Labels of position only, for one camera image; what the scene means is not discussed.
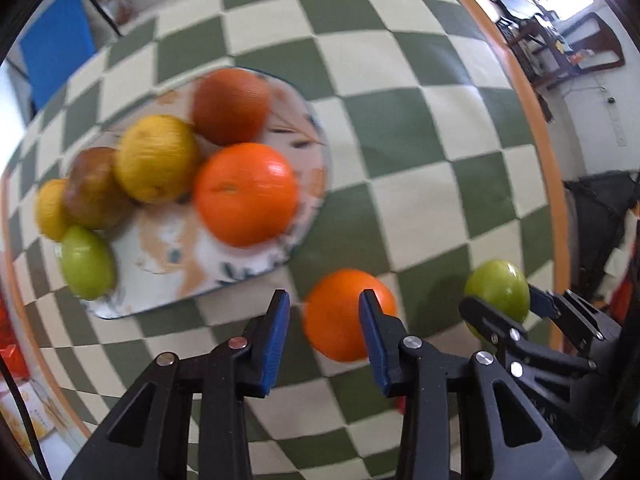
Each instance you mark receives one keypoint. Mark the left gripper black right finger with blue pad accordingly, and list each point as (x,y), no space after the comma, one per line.
(464,418)

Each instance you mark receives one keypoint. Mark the large green apple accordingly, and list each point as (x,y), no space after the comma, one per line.
(87,263)

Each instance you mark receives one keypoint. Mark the wooden chair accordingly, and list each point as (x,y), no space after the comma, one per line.
(586,47)

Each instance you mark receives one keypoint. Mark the small green apple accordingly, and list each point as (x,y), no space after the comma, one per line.
(503,286)

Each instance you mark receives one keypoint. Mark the small orange mandarin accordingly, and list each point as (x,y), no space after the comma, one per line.
(331,318)

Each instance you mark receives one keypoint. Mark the red apple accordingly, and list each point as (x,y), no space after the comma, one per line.
(93,197)

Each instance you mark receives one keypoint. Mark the illustrated ceramic plate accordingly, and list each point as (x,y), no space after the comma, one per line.
(165,253)

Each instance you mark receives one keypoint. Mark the large yellow orange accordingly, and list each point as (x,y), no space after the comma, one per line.
(51,215)

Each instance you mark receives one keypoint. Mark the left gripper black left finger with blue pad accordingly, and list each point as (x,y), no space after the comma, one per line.
(146,434)

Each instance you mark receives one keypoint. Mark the green checkered tablecloth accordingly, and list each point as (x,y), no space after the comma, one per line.
(433,171)

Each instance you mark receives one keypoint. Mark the bright orange mandarin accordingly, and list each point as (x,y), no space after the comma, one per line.
(246,194)

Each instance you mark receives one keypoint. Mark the dark reddish brown orange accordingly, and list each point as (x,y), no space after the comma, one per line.
(230,106)

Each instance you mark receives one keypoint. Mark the yellow lemon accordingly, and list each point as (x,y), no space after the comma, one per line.
(157,159)

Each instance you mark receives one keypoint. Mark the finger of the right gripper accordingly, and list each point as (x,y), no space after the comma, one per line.
(490,319)
(582,325)

